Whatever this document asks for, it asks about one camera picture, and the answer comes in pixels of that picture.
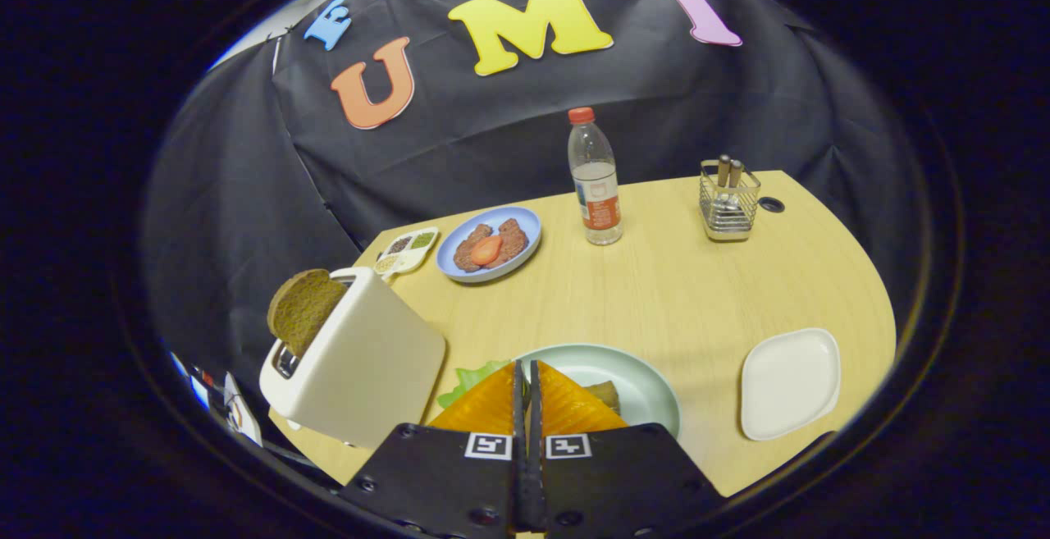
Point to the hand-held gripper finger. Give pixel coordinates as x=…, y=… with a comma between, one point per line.
x=519, y=481
x=537, y=481

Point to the green lettuce leaf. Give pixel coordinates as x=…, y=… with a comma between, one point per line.
x=467, y=379

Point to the brown bread slice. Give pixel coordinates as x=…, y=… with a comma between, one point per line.
x=605, y=395
x=305, y=309

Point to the pale green round plate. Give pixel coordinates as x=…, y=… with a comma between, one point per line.
x=640, y=383

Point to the cream white toaster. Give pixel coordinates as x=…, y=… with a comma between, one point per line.
x=369, y=375

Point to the brown meat patty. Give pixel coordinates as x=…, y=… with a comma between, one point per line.
x=466, y=258
x=514, y=237

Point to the red tomato slice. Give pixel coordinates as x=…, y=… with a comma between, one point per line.
x=486, y=250

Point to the blue round plate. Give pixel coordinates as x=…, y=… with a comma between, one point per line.
x=525, y=227

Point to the white divided seasoning tray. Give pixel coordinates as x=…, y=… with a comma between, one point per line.
x=408, y=250

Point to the white square plate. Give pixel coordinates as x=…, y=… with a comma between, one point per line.
x=789, y=383

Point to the white printed object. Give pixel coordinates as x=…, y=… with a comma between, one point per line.
x=238, y=416

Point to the clear red-capped water bottle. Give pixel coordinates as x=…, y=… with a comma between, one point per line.
x=596, y=186

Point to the black backdrop cloth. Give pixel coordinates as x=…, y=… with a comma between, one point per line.
x=492, y=129

